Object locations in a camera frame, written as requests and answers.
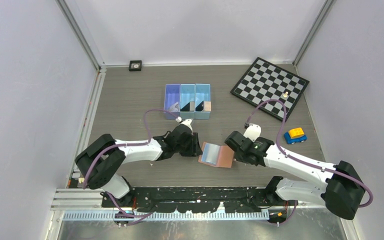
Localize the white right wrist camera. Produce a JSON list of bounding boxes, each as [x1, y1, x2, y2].
[[243, 123, 262, 142]]

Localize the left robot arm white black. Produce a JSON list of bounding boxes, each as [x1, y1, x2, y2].
[[75, 124, 202, 207]]

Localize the brown leather card holder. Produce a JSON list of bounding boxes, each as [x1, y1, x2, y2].
[[198, 142, 234, 168]]

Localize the middle light blue bin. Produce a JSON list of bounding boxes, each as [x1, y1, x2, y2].
[[179, 84, 196, 119]]

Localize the black credit card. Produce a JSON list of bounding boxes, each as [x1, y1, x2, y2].
[[195, 101, 205, 112]]

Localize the black card middle bin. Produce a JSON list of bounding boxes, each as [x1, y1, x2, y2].
[[180, 101, 195, 112]]

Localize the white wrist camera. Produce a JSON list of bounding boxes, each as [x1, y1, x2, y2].
[[243, 123, 262, 142], [175, 116, 193, 133]]

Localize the small black square device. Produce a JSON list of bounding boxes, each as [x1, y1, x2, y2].
[[128, 60, 143, 72]]

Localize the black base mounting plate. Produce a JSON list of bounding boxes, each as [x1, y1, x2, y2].
[[100, 186, 299, 215]]

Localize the light blue bin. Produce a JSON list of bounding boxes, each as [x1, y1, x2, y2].
[[194, 83, 211, 120], [179, 84, 196, 119]]

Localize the purple plastic bin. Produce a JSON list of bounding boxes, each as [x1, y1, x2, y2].
[[163, 84, 181, 120]]

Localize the aluminium rail frame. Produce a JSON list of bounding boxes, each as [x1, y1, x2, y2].
[[47, 186, 354, 229]]

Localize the blue yellow toy car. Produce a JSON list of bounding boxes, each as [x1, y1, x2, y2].
[[283, 127, 308, 145]]

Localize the silver card purple bin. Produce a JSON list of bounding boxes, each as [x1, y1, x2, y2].
[[167, 102, 180, 113]]

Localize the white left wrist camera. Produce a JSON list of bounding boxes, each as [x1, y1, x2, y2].
[[175, 116, 193, 133]]

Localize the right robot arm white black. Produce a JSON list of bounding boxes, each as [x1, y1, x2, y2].
[[224, 131, 367, 220]]

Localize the tan card right bin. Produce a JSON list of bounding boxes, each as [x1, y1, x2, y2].
[[202, 101, 212, 112]]

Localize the black white chessboard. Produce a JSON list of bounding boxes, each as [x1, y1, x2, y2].
[[230, 57, 310, 121]]

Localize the right light blue bin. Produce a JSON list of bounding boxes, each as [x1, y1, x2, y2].
[[194, 83, 211, 120]]

